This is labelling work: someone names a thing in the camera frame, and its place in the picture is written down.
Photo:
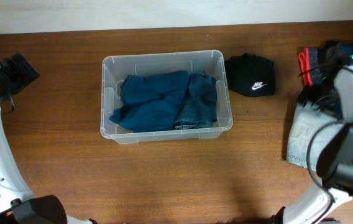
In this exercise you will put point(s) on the black Nike shirt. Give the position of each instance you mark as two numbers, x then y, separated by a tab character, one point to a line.
251	75

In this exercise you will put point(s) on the black shorts red waistband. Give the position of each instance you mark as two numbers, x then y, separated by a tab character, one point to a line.
319	63

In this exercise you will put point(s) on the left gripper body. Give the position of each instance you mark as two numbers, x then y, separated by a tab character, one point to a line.
21	73

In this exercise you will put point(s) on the clear plastic storage container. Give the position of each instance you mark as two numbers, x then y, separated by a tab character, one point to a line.
116	68

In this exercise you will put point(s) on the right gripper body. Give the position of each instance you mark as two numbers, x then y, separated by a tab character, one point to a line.
329	98

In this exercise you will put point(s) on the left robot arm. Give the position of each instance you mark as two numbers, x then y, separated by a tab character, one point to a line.
17	201

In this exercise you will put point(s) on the light blue jeans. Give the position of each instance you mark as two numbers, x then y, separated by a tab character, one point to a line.
306	122

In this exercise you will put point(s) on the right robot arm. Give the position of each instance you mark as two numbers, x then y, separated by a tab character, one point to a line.
333	178

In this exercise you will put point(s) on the dark blue jeans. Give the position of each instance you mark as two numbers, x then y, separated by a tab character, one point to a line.
199	106

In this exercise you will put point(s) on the dark blue teal cloth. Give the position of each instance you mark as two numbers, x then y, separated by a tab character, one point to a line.
151	103

